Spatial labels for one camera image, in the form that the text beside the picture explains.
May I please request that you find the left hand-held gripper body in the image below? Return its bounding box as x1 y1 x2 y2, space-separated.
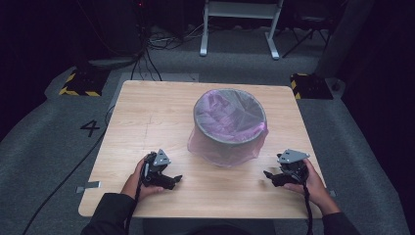
141 149 171 190

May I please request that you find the right hand-held gripper cable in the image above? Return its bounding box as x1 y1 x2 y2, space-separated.
302 182 315 235

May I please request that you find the black yellow striped base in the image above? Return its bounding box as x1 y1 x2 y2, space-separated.
290 72 335 101
58 68 111 98

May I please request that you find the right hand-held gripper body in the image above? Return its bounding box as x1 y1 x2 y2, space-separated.
277 149 310 184

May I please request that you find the green plastic bin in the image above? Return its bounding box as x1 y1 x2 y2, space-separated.
193 88 268 167

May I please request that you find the bundle of cables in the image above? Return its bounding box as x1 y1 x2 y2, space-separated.
130 19 209 82

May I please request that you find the hand-held gripper cable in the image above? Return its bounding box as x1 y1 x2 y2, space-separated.
125 177 146 234
302 182 315 235

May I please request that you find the white metal stand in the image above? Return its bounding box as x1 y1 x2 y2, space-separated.
199 0 285 61

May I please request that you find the person's dark clothing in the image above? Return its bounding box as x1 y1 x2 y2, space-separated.
185 223 278 235

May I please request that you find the dark stand with grey base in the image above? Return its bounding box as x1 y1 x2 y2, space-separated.
74 0 148 71

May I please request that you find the person's left hand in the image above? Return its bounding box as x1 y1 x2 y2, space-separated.
120 156 165 201

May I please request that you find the grey post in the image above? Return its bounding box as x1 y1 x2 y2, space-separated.
314 0 376 79

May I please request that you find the black floor cable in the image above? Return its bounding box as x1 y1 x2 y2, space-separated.
22 104 115 235

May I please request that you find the black tripod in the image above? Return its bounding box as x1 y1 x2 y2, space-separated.
282 13 334 60

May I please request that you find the person's right hand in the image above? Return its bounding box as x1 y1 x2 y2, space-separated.
283 159 331 210

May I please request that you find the pink plastic bag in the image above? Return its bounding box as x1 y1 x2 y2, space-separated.
186 87 270 168

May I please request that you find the left hand-held gripper cable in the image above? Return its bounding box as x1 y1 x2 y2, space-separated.
125 177 146 234

